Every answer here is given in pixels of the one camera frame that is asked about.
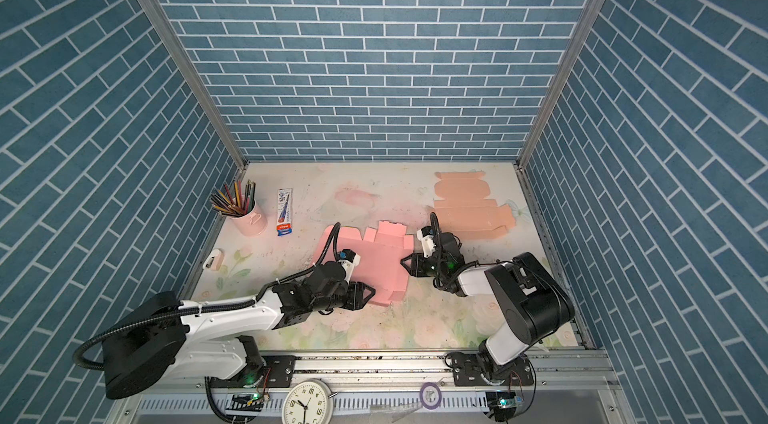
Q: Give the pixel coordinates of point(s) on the white blue pencil box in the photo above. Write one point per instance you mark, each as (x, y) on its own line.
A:
(284, 212)

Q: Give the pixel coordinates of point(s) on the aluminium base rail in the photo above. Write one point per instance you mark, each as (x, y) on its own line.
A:
(561, 385)

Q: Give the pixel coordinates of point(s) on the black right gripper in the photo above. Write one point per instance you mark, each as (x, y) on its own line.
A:
(417, 262)

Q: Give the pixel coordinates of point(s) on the pink metal pencil bucket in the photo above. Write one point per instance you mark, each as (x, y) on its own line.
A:
(253, 223)

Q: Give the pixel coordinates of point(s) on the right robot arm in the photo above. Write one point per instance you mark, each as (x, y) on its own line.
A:
(534, 306)

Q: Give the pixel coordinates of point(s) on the white wall clock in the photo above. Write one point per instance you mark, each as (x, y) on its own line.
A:
(309, 402)

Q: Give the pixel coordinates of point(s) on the tan flat cardboard box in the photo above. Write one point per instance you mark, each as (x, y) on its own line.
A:
(464, 207)

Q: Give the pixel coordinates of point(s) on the purple tape roll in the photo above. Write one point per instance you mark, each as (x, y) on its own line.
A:
(430, 396)

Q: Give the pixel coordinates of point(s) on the bundle of coloured pencils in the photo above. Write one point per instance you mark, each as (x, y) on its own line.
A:
(236, 200)

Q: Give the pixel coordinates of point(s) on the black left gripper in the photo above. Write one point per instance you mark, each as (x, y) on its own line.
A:
(359, 293)

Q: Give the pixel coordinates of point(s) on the white round object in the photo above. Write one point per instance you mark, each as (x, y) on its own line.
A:
(214, 260)

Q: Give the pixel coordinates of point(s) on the pink cardboard box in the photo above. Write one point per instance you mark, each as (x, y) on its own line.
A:
(381, 250)

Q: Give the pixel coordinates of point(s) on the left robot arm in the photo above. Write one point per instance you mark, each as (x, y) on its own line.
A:
(169, 339)

